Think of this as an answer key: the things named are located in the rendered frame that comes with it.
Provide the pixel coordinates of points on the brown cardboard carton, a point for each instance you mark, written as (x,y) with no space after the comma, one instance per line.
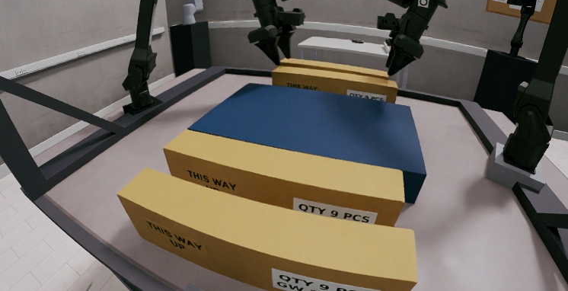
(306,183)
(336,82)
(267,246)
(327,66)

